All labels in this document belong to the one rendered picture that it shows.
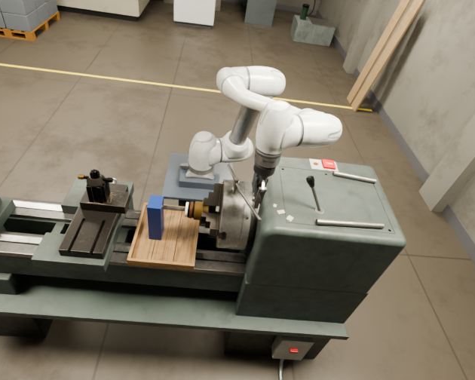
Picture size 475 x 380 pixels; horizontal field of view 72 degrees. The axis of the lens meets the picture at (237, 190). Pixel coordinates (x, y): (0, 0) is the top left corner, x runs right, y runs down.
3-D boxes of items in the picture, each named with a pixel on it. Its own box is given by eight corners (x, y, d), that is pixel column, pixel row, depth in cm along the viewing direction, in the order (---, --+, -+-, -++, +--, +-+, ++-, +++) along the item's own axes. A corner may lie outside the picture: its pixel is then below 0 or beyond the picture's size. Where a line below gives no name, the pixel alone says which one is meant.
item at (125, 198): (130, 199, 162) (130, 191, 159) (125, 214, 155) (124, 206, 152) (88, 194, 161) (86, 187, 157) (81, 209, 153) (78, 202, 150)
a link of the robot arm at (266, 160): (255, 153, 103) (252, 168, 107) (284, 157, 104) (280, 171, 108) (255, 139, 110) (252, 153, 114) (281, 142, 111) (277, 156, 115)
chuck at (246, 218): (242, 209, 173) (252, 167, 149) (240, 262, 152) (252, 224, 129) (235, 208, 172) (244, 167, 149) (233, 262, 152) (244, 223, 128)
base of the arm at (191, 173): (182, 159, 217) (182, 152, 213) (215, 162, 220) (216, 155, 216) (179, 177, 204) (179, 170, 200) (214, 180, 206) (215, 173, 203)
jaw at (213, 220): (227, 213, 146) (226, 231, 136) (225, 222, 149) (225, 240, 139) (202, 210, 145) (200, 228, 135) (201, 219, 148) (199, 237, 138)
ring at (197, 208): (209, 197, 149) (189, 195, 148) (208, 212, 142) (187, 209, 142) (208, 211, 156) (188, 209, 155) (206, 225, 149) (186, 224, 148)
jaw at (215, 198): (226, 206, 152) (229, 180, 151) (227, 207, 147) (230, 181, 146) (203, 203, 151) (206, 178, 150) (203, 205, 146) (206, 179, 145)
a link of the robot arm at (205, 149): (186, 155, 211) (188, 127, 196) (214, 154, 216) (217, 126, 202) (190, 172, 200) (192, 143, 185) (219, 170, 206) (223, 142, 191)
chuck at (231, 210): (235, 208, 172) (244, 167, 149) (233, 262, 152) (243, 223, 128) (218, 206, 172) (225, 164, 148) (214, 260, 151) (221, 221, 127)
